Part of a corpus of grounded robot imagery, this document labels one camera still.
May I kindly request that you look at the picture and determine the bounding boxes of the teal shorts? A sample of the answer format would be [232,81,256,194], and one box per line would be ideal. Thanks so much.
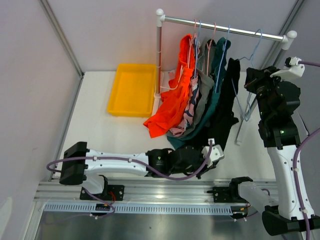
[167,37,231,149]

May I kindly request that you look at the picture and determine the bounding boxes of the orange shorts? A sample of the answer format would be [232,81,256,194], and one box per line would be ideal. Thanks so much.
[143,34,195,138]

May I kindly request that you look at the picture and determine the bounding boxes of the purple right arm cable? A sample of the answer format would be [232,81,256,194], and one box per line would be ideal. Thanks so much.
[292,59,320,240]

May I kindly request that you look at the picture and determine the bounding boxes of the grey shorts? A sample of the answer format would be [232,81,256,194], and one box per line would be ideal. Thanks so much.
[166,38,216,138]

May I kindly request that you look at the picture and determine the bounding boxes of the pink hanger far left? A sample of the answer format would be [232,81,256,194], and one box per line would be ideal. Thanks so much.
[160,18,198,90]

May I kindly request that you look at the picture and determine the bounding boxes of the pink hanger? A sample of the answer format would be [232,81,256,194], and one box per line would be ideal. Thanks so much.
[197,23,217,76]
[160,18,198,90]

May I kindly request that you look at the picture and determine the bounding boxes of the black shorts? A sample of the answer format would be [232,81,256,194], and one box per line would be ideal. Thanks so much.
[194,58,241,149]

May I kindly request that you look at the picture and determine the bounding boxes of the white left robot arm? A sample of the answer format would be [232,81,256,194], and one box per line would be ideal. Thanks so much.
[59,141,209,200]

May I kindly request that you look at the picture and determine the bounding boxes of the silver clothes rack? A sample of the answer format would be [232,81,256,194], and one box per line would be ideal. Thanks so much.
[151,8,298,146]

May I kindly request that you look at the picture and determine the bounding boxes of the yellow plastic tray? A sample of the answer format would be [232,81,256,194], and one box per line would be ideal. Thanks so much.
[106,63,156,118]

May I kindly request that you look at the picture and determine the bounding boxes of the blue hanger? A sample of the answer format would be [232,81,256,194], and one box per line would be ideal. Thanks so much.
[193,19,201,79]
[235,28,263,122]
[214,25,231,93]

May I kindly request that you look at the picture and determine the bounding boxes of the pink patterned shorts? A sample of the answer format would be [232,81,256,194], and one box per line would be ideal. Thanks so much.
[169,66,200,138]

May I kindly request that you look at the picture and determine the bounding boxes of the grey slotted cable duct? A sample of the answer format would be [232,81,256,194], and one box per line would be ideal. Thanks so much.
[44,202,248,216]

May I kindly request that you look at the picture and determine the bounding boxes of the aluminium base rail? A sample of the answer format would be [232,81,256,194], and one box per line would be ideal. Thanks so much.
[34,177,230,204]

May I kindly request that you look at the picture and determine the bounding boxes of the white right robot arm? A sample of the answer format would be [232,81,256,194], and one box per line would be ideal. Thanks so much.
[228,66,320,240]

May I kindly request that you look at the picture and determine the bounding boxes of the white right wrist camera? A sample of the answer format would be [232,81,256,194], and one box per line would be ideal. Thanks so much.
[270,57,305,81]

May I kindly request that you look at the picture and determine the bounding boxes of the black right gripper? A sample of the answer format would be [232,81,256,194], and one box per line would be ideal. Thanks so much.
[244,65,288,120]

